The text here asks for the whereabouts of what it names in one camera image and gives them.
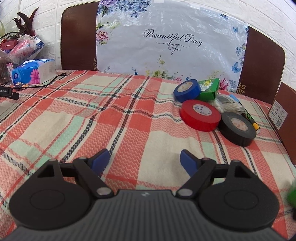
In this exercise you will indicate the floral plastic bedding bag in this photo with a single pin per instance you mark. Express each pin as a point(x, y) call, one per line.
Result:
point(174, 40)

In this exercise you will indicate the red electrical tape roll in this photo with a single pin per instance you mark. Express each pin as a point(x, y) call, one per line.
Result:
point(200, 115)

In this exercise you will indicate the dark red plant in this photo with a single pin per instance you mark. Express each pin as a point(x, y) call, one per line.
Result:
point(25, 24)

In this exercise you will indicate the brown wooden headboard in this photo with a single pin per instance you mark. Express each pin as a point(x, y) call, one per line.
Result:
point(261, 75)

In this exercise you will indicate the brown cardboard shoe box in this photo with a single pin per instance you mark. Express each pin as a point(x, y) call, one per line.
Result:
point(283, 117)

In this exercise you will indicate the cotton swab bag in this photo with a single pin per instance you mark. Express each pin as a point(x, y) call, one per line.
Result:
point(225, 103)

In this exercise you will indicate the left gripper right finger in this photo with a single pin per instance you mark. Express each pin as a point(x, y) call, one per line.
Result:
point(189, 162)

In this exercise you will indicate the blue tape roll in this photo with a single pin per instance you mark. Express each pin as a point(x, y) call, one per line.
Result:
point(189, 89)

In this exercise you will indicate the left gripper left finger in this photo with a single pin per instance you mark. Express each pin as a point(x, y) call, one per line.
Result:
point(99, 161)

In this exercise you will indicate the green cardboard packet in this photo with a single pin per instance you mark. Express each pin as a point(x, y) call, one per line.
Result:
point(209, 89)

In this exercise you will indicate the black electrical tape roll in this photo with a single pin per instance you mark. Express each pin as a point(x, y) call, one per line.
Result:
point(237, 129)

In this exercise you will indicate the plaid bed blanket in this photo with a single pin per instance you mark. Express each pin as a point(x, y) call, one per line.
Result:
point(137, 119)

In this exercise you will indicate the blue tissue pack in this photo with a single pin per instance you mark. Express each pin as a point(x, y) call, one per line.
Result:
point(34, 72)

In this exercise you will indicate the plastic bag of items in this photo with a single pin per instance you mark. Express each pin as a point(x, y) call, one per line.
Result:
point(15, 52)

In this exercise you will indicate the black device with label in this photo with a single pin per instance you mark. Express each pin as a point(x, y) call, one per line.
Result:
point(8, 92)

